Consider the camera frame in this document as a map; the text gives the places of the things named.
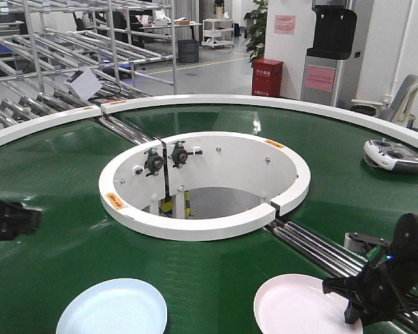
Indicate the steel conveyor rollers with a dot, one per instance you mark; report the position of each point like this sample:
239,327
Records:
334,259

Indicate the black water dispenser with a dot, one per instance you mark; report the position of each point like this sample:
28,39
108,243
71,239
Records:
332,44

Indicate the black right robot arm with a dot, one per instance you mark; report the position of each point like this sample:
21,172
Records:
401,252

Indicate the green potted plant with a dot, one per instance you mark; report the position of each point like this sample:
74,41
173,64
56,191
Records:
256,33

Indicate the white outer conveyor rim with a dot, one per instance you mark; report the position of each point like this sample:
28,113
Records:
264,102

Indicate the metal roller rack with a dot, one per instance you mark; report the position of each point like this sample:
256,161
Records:
54,53

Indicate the black crate on floor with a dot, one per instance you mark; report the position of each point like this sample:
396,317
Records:
188,51

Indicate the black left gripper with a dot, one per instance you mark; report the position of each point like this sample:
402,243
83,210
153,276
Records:
15,219

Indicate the pink round plate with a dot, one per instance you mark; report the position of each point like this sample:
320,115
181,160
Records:
295,303

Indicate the right black bearing mount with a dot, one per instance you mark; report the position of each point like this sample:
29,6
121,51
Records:
180,154

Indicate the seated person in black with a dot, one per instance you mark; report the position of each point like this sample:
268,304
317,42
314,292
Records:
119,18

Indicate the black bearing mount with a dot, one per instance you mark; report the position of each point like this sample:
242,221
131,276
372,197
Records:
154,162
180,154

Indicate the left black bearing mount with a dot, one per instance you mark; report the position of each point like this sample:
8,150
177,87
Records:
154,162

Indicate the white shelf cart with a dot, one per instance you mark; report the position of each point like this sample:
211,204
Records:
217,33

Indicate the light blue round plate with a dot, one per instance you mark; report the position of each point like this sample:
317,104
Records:
121,305

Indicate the pink wall notice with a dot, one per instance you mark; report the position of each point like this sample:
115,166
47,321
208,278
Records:
284,24

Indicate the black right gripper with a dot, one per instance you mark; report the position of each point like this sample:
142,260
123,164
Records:
374,295

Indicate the white box on rack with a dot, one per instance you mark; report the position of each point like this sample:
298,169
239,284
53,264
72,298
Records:
83,83

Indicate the grey office chair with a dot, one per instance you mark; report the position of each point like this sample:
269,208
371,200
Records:
398,111

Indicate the red fire extinguisher box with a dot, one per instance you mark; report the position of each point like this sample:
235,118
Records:
267,76

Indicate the white grey remote controller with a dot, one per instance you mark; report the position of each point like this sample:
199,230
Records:
391,156

